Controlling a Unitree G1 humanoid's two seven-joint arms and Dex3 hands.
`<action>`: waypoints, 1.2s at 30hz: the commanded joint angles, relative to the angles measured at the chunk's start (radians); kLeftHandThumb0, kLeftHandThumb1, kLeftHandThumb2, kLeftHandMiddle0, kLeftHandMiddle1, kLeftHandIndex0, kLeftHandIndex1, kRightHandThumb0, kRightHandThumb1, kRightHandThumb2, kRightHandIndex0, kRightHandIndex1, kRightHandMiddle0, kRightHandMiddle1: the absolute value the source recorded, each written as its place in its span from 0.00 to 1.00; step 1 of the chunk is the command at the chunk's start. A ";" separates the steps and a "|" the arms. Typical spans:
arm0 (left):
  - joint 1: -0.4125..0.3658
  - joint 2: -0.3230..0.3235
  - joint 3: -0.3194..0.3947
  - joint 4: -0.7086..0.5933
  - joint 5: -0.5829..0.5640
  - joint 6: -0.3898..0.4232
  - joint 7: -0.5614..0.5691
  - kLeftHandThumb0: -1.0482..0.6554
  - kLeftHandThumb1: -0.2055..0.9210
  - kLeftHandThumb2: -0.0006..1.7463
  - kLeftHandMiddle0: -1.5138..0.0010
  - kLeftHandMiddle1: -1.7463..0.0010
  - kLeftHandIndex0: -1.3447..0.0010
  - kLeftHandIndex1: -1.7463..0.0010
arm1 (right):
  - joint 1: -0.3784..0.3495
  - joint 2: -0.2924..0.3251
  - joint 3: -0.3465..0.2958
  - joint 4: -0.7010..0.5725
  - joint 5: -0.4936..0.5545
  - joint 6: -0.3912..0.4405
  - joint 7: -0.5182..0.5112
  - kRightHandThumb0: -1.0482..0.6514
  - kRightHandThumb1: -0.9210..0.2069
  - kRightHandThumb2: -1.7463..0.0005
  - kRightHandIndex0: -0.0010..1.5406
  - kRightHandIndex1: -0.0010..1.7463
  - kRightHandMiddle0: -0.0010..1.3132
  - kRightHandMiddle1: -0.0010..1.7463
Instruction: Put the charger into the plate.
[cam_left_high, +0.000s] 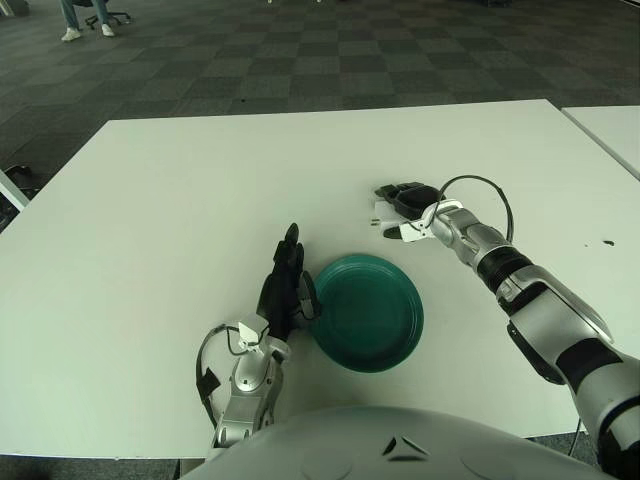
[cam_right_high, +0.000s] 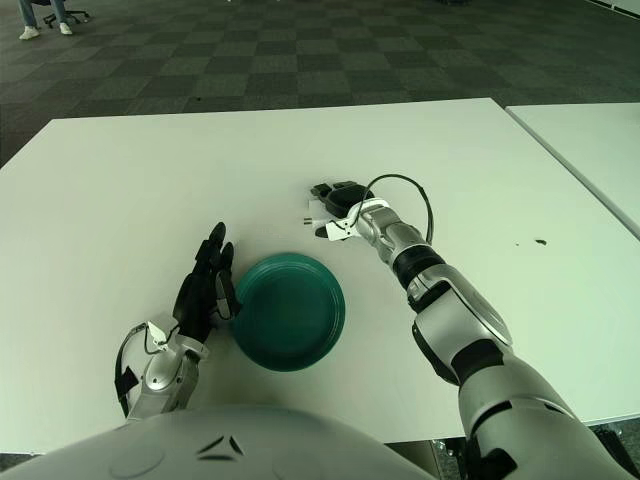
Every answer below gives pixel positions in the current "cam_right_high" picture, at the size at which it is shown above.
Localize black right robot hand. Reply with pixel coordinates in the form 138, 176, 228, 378
309, 179, 374, 239

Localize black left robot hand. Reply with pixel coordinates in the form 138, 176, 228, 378
172, 222, 242, 344

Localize white wall charger plug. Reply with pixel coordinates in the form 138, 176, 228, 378
301, 198, 329, 229

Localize dark green round plate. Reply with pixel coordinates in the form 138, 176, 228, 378
232, 252, 347, 374

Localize grey robot torso shell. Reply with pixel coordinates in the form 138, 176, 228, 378
0, 403, 436, 480

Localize neighbouring white table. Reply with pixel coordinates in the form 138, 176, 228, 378
504, 102, 640, 241

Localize black office chair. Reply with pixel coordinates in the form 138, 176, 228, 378
29, 0, 84, 28

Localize seated person in jeans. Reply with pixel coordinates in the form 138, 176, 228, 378
18, 0, 74, 41

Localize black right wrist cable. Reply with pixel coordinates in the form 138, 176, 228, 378
349, 173, 434, 245

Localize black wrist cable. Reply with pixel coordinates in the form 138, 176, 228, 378
114, 322, 174, 419
349, 173, 434, 245

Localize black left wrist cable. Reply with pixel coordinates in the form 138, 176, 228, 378
114, 322, 174, 419

